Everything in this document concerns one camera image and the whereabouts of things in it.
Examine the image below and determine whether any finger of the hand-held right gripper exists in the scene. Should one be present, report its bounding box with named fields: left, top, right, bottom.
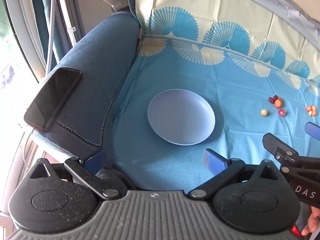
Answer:
left=262, top=133, right=320, bottom=180
left=305, top=122, right=320, bottom=143

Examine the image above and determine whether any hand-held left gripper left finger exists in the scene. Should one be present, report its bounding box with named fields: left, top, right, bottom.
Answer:
left=29, top=148, right=123, bottom=201

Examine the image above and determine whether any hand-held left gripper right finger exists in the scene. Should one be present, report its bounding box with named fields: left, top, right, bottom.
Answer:
left=188, top=149, right=282, bottom=202

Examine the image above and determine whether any light blue plate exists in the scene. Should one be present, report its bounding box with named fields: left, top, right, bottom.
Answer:
left=147, top=89, right=216, bottom=146

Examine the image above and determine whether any person's right hand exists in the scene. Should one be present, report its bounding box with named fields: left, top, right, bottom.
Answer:
left=301, top=207, right=320, bottom=236

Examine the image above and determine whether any blue fan-printed cloth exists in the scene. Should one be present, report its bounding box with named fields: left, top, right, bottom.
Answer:
left=111, top=0, right=320, bottom=193

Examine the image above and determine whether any black smartphone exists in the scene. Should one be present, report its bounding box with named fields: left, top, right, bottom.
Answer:
left=24, top=67, right=83, bottom=132

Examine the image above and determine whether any blue sofa armrest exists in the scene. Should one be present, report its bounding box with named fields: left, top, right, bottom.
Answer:
left=25, top=0, right=143, bottom=190

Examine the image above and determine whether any white steamer pole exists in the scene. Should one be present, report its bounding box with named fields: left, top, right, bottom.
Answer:
left=56, top=0, right=77, bottom=46

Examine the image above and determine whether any teal curtain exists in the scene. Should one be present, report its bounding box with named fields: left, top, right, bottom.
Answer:
left=30, top=0, right=62, bottom=63

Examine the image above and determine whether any woven steamer hose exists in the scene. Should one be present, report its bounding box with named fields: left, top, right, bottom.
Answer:
left=46, top=0, right=57, bottom=74

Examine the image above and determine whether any white window frame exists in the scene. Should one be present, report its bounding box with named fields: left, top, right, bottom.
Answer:
left=0, top=0, right=47, bottom=80

